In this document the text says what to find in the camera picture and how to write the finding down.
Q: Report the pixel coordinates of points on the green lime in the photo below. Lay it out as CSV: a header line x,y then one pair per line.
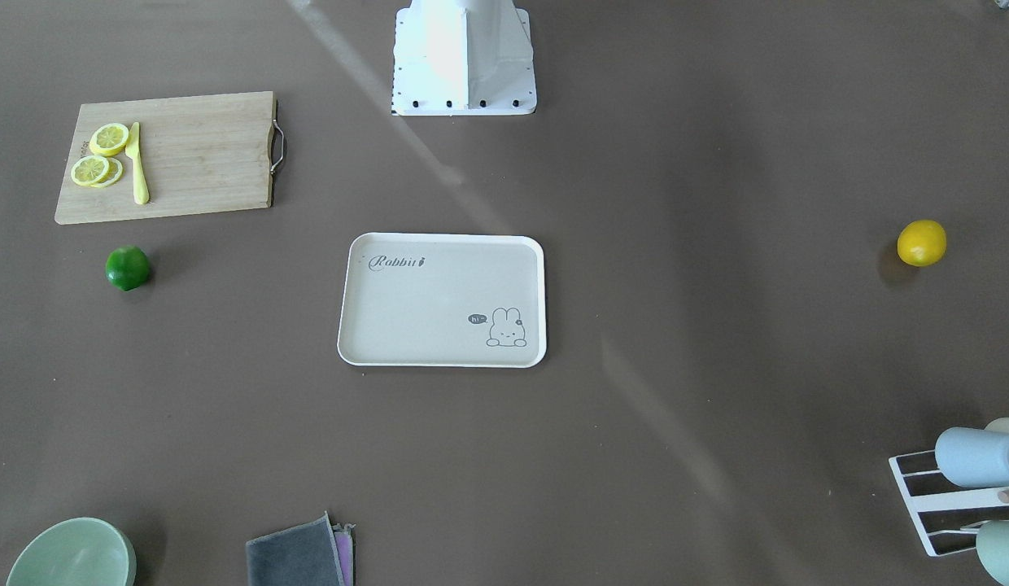
x,y
127,268

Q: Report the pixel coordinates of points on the yellow lemon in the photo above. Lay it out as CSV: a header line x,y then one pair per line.
x,y
922,243

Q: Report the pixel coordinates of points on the white rabbit tray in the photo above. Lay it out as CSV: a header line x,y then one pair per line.
x,y
444,300

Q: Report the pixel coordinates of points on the purple cloth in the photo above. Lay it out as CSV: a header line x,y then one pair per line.
x,y
345,549

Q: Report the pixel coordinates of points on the grey cloth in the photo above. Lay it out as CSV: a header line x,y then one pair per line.
x,y
302,555

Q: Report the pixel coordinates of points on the bamboo cutting board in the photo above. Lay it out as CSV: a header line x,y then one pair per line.
x,y
200,154

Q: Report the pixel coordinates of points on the yellow plastic knife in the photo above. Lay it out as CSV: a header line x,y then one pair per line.
x,y
141,193

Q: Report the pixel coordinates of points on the lower lemon slice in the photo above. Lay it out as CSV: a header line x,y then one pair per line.
x,y
116,172

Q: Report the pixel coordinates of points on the lemon slice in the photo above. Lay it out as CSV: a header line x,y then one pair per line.
x,y
116,172
90,170
109,140

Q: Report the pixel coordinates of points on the upper lemon slice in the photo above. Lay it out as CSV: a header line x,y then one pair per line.
x,y
109,140

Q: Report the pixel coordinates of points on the light blue cup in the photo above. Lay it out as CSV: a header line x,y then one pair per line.
x,y
972,458

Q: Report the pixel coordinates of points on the mint green bowl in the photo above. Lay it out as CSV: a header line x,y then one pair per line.
x,y
79,551

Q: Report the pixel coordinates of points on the cream white cup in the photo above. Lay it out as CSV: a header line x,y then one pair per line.
x,y
999,425

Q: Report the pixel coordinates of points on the grey green cup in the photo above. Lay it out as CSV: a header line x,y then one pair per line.
x,y
992,546

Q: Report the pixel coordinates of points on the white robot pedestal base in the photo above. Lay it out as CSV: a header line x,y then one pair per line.
x,y
463,58

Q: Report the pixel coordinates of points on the white wire cup rack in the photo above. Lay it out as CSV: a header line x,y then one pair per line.
x,y
946,517

